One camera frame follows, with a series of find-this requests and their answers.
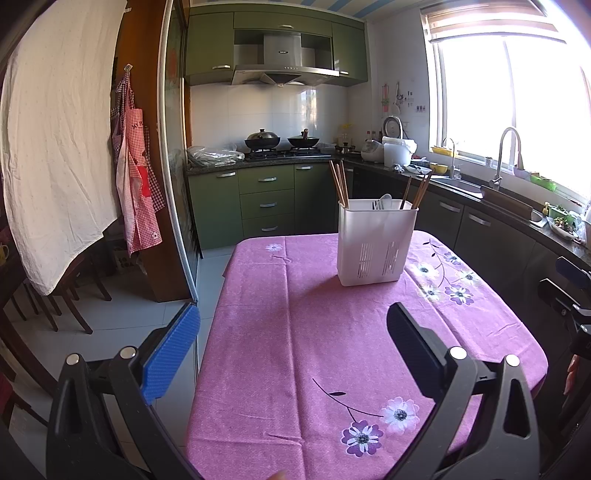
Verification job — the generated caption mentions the green vegetable container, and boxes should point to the green vegetable container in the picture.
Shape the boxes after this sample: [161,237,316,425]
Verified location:
[545,202,583,222]

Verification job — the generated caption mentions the white hanging sheet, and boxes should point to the white hanging sheet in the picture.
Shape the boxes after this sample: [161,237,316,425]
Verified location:
[0,0,127,297]

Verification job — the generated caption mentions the steel range hood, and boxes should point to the steel range hood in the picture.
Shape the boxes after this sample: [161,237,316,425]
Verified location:
[231,31,340,87]

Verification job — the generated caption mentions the set of wooden chopsticks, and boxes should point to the set of wooden chopsticks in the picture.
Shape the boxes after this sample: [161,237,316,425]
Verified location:
[329,159,434,210]

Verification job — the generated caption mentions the pink floral tablecloth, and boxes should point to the pink floral tablecloth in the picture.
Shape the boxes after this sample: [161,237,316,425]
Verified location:
[185,230,549,480]

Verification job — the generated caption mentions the tall steel faucet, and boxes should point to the tall steel faucet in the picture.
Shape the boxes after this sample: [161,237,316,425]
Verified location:
[489,127,525,191]

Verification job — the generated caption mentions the sliding glass door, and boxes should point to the sliding glass door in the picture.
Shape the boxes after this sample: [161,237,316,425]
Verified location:
[159,0,201,305]

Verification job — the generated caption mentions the dark wooden chair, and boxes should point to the dark wooden chair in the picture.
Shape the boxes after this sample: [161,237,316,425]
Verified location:
[9,231,112,333]

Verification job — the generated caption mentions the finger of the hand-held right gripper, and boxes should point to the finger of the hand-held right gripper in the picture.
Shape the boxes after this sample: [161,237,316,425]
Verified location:
[538,278,591,320]
[555,256,591,283]

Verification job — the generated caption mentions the small steel faucet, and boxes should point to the small steel faucet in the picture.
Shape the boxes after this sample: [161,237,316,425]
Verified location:
[442,137,461,180]

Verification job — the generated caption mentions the white plastic bucket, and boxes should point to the white plastic bucket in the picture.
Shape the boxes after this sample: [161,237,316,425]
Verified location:
[382,136,417,168]

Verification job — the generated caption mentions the window blind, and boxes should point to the window blind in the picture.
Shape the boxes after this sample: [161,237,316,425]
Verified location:
[421,0,568,44]

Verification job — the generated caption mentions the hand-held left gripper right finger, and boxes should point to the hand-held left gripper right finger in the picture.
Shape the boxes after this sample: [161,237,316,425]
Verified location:
[383,302,541,480]

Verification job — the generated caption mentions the clear plastic bag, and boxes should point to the clear plastic bag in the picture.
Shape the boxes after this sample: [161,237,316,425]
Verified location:
[186,144,245,168]

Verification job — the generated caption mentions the black gas stove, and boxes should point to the black gas stove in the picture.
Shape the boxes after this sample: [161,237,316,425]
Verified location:
[245,147,324,161]

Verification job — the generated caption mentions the black wok with lid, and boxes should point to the black wok with lid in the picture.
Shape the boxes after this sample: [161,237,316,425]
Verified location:
[244,128,281,151]

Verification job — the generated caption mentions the green upper kitchen cabinets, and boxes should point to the green upper kitchen cabinets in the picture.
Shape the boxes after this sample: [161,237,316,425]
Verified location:
[184,6,370,87]

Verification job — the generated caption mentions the white plastic utensil holder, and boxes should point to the white plastic utensil holder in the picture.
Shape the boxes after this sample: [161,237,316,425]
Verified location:
[337,198,419,287]

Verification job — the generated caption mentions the plate of food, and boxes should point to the plate of food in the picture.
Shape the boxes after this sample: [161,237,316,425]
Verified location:
[546,216,580,241]

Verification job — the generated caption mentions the black wok pan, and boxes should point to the black wok pan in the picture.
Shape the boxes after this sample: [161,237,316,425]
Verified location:
[287,129,320,148]

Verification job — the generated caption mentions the red checkered apron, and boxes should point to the red checkered apron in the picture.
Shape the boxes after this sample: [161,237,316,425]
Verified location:
[110,65,166,256]

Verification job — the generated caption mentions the person's right hand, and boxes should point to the person's right hand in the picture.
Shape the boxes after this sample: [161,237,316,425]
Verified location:
[563,357,579,396]

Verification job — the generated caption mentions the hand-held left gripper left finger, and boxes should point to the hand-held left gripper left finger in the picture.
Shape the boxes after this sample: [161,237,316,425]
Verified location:
[46,302,204,480]

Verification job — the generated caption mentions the wooden board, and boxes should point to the wooden board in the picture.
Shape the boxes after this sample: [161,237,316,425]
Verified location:
[479,185,536,221]

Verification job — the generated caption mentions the green base kitchen cabinets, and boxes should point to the green base kitchen cabinets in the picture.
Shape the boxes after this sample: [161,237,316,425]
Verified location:
[187,161,591,324]

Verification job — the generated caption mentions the window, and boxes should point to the window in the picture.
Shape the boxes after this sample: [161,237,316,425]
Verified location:
[429,28,591,199]

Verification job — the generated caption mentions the dark stone countertop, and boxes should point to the dark stone countertop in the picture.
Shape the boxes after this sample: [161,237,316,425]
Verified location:
[186,152,591,268]

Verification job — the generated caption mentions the row of wall hooks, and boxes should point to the row of wall hooks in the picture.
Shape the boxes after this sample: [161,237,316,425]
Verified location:
[392,80,428,114]

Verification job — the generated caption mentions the steel sink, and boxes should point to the steel sink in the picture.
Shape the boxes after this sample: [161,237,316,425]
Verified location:
[431,176,483,195]

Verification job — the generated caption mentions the white rice cooker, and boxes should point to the white rice cooker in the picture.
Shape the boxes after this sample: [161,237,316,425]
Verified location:
[361,115,404,163]

